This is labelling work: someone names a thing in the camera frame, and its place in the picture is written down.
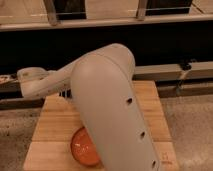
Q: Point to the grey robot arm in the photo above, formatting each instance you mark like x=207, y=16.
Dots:
x=100, y=82

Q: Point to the grey metal rail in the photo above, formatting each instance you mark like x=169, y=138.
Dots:
x=173, y=71

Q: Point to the black clamp on rail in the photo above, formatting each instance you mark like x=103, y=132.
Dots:
x=186, y=66

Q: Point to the wooden board table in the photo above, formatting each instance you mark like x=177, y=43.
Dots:
x=49, y=149

